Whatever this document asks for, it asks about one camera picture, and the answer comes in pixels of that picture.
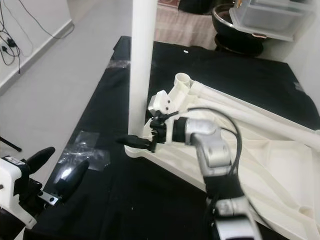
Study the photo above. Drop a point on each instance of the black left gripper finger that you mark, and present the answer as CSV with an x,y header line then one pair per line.
x,y
41,159
72,180

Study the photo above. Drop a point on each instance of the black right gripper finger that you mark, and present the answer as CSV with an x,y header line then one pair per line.
x,y
135,142

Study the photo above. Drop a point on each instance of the white plastic table leg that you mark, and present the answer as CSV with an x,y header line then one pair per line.
x,y
142,50
270,112

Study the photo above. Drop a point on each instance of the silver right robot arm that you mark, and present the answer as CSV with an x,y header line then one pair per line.
x,y
212,150

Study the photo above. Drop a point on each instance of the cross-shaped clear tape patch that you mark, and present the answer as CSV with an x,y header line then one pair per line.
x,y
87,150

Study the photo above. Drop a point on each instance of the black tablecloth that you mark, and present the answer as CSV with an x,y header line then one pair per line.
x,y
130,200

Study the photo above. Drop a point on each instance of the long clear tape strip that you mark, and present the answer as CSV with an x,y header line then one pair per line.
x,y
119,64

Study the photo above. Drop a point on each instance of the beige woven rug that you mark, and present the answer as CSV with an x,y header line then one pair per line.
x,y
185,27

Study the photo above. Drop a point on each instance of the black power adapter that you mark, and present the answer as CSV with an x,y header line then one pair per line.
x,y
10,44

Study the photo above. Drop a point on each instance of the black round basin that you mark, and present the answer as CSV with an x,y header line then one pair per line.
x,y
232,35

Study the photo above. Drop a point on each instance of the red printed cardboard box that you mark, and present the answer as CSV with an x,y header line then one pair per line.
x,y
169,2

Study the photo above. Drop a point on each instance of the black plastic bag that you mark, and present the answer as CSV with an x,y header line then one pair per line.
x,y
197,6

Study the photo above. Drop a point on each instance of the short clear tape strip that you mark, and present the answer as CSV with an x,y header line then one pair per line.
x,y
298,86

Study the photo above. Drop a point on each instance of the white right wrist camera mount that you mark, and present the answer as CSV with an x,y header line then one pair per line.
x,y
160,102

